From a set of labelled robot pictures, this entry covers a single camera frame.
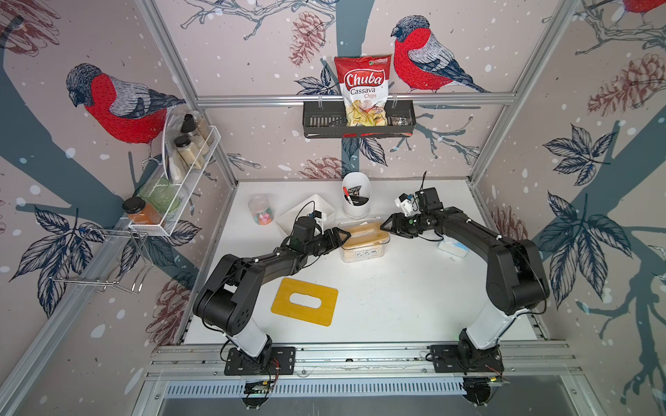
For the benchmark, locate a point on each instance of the blue white tissue pack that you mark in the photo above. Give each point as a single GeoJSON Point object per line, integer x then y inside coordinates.
{"type": "Point", "coordinates": [453, 247]}

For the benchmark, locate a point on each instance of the white wire spice rack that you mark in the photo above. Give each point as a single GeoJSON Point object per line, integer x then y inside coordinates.
{"type": "Point", "coordinates": [177, 171]}

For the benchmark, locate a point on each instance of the clear jar with candies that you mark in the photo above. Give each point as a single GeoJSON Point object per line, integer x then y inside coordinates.
{"type": "Point", "coordinates": [260, 209]}

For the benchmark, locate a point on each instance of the beige spice bottle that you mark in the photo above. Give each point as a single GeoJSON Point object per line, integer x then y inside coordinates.
{"type": "Point", "coordinates": [189, 152]}
{"type": "Point", "coordinates": [190, 128]}

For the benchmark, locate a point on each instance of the beige spice bottle back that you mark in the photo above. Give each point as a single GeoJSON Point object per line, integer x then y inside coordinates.
{"type": "Point", "coordinates": [190, 128]}

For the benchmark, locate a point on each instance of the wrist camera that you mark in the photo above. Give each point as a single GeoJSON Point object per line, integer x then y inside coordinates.
{"type": "Point", "coordinates": [422, 201]}
{"type": "Point", "coordinates": [315, 216]}

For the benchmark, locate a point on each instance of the clear plastic tissue box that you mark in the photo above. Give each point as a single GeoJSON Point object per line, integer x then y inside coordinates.
{"type": "Point", "coordinates": [362, 254]}

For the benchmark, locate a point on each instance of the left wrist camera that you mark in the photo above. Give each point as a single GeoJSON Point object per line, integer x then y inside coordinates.
{"type": "Point", "coordinates": [315, 216]}

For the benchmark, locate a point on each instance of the yellow plastic lid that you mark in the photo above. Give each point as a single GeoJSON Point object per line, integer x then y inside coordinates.
{"type": "Point", "coordinates": [305, 302]}

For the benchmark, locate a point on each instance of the orange spice jar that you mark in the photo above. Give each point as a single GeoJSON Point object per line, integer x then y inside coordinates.
{"type": "Point", "coordinates": [140, 212]}

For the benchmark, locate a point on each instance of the white pen holder cup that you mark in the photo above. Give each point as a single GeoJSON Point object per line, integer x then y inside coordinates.
{"type": "Point", "coordinates": [357, 193]}

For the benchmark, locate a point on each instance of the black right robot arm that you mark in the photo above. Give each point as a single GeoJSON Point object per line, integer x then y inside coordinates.
{"type": "Point", "coordinates": [515, 281]}

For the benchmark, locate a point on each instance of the black wire wall basket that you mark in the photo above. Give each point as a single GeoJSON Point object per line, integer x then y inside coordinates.
{"type": "Point", "coordinates": [328, 121]}

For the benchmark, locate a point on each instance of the white rectangular bin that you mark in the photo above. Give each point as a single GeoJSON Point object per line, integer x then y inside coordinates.
{"type": "Point", "coordinates": [304, 209]}

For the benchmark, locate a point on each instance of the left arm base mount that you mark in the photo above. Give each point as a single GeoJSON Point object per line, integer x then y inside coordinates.
{"type": "Point", "coordinates": [271, 361]}

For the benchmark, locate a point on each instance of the beige spice bottle front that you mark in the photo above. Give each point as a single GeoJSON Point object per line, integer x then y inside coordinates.
{"type": "Point", "coordinates": [189, 152]}

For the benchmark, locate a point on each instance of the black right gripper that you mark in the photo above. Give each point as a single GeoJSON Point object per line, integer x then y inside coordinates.
{"type": "Point", "coordinates": [396, 219]}

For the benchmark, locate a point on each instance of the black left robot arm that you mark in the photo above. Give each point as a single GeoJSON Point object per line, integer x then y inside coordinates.
{"type": "Point", "coordinates": [229, 296]}

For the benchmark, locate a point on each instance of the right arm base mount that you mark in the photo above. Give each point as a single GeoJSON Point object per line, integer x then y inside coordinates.
{"type": "Point", "coordinates": [450, 358]}

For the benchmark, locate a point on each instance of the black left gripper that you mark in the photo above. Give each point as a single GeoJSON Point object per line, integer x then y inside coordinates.
{"type": "Point", "coordinates": [337, 243]}

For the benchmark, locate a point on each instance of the metal wire hook rack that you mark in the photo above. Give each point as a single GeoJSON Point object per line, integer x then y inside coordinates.
{"type": "Point", "coordinates": [122, 263]}

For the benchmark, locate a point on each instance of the red Chuba chips bag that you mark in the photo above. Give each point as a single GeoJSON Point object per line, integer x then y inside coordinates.
{"type": "Point", "coordinates": [364, 84]}

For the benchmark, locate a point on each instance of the bamboo tissue box lid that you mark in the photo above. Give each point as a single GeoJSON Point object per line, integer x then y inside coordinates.
{"type": "Point", "coordinates": [364, 235]}

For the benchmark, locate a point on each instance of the green jar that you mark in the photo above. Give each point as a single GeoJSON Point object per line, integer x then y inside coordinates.
{"type": "Point", "coordinates": [162, 195]}

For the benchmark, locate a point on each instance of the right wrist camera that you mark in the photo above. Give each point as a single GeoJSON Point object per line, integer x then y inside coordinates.
{"type": "Point", "coordinates": [422, 201]}

